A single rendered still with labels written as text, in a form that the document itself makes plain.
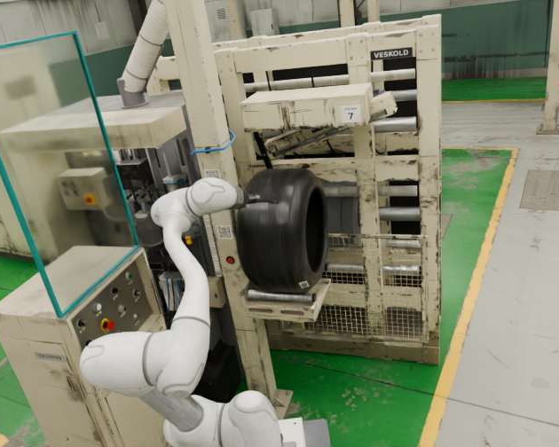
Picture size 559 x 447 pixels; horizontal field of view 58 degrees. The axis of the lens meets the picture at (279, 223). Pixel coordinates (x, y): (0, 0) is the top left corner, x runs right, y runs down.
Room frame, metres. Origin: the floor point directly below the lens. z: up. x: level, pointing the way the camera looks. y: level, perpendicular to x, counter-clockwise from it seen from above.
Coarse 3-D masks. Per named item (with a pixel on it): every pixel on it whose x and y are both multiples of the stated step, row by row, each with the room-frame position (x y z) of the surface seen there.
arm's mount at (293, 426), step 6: (282, 420) 1.44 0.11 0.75; (288, 420) 1.43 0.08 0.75; (294, 420) 1.43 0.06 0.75; (300, 420) 1.42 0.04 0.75; (282, 426) 1.41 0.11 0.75; (288, 426) 1.41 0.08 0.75; (294, 426) 1.40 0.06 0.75; (300, 426) 1.40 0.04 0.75; (282, 432) 1.38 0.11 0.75; (288, 432) 1.37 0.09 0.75; (294, 432) 1.37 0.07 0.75; (300, 432) 1.37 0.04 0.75; (288, 438) 1.34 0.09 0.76; (294, 438) 1.34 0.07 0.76; (300, 438) 1.34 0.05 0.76; (300, 444) 1.31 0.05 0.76
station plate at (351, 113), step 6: (342, 108) 2.25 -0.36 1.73; (348, 108) 2.25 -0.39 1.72; (354, 108) 2.24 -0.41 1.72; (342, 114) 2.26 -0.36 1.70; (348, 114) 2.25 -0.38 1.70; (354, 114) 2.24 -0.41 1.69; (360, 114) 2.23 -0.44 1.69; (342, 120) 2.26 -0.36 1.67; (348, 120) 2.25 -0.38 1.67; (354, 120) 2.24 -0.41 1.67; (360, 120) 2.23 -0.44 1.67
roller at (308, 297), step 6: (252, 294) 2.11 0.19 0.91; (258, 294) 2.10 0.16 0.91; (264, 294) 2.09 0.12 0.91; (270, 294) 2.08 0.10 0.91; (276, 294) 2.07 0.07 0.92; (282, 294) 2.06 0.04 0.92; (288, 294) 2.05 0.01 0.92; (294, 294) 2.04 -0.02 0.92; (300, 294) 2.03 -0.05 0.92; (306, 294) 2.02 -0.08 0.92; (312, 294) 2.01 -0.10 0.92; (282, 300) 2.05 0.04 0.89; (288, 300) 2.04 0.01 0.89; (294, 300) 2.03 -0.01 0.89; (300, 300) 2.02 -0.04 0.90; (306, 300) 2.01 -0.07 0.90; (312, 300) 2.00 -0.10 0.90
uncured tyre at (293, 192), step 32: (256, 192) 2.08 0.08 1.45; (288, 192) 2.03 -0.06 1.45; (320, 192) 2.30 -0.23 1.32; (256, 224) 1.97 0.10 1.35; (288, 224) 1.93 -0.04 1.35; (320, 224) 2.39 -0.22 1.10; (256, 256) 1.93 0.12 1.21; (288, 256) 1.89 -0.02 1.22; (320, 256) 2.22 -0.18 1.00; (288, 288) 1.95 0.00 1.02
